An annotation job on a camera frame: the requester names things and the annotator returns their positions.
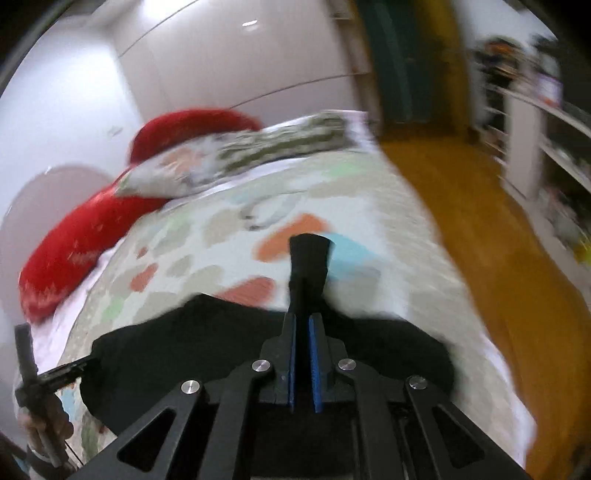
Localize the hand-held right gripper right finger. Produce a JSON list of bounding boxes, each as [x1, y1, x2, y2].
[[308, 313, 532, 480]]

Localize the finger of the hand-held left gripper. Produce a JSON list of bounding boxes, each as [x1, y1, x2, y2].
[[39, 357, 100, 387]]

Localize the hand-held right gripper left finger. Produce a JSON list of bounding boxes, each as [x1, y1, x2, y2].
[[81, 313, 298, 480]]

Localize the black pants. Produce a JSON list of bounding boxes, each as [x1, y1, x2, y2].
[[79, 233, 458, 444]]

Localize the person's left hand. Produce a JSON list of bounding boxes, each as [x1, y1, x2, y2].
[[17, 399, 75, 469]]

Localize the long red printed pillow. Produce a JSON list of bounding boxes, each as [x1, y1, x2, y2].
[[18, 182, 167, 324]]

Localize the heart-patterned quilt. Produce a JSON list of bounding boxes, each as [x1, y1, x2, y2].
[[58, 150, 539, 467]]

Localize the rounded pale headboard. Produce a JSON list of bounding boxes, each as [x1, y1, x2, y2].
[[0, 164, 116, 324]]

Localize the white bed sheet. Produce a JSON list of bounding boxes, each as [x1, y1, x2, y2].
[[28, 110, 539, 468]]

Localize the green patterned bolster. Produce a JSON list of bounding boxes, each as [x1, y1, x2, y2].
[[217, 111, 361, 178]]

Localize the floral pillow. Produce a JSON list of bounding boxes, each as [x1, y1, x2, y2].
[[113, 131, 259, 199]]

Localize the small red pillow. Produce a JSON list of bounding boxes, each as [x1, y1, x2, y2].
[[128, 107, 264, 167]]

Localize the white shelf cabinet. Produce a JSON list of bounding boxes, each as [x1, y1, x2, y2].
[[501, 85, 591, 259]]

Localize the glossy beige wardrobe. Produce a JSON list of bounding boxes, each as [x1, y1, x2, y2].
[[113, 0, 365, 134]]

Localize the teal door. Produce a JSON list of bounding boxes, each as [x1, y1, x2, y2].
[[360, 0, 439, 123]]

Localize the shoe rack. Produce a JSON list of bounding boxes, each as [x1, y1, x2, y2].
[[471, 37, 515, 162]]

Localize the yellow wooden door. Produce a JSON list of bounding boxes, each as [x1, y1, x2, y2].
[[434, 0, 481, 134]]

